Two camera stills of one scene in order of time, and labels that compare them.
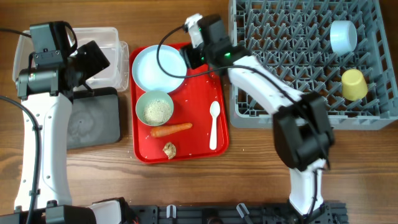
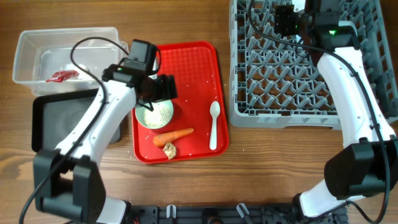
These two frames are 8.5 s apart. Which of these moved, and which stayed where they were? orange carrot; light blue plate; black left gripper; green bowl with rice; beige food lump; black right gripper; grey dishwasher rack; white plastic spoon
Moved: black left gripper; orange carrot; black right gripper; light blue plate
Stayed: grey dishwasher rack; green bowl with rice; beige food lump; white plastic spoon
